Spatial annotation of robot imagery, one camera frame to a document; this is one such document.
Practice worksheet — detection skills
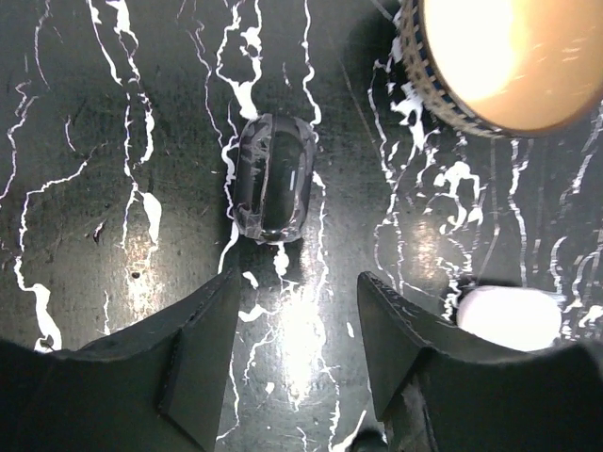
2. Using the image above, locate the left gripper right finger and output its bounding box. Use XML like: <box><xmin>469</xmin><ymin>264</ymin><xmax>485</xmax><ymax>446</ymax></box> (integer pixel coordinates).
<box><xmin>357</xmin><ymin>272</ymin><xmax>602</xmax><ymax>451</ymax></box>

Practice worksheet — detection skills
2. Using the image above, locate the white earbud charging case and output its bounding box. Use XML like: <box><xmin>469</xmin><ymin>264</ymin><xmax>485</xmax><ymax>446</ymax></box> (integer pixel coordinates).
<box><xmin>456</xmin><ymin>285</ymin><xmax>562</xmax><ymax>352</ymax></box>

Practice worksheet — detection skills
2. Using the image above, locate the black earbud charging case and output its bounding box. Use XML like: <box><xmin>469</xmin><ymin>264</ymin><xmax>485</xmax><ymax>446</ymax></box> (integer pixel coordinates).
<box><xmin>233</xmin><ymin>113</ymin><xmax>318</xmax><ymax>244</ymax></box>

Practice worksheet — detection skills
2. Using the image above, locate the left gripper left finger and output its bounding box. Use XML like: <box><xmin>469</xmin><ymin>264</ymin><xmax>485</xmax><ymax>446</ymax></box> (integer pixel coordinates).
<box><xmin>1</xmin><ymin>269</ymin><xmax>240</xmax><ymax>451</ymax></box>

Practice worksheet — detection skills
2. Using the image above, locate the gold metal bowl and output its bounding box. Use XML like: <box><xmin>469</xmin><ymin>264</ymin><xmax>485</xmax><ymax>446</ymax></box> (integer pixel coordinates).
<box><xmin>399</xmin><ymin>1</ymin><xmax>602</xmax><ymax>137</ymax></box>

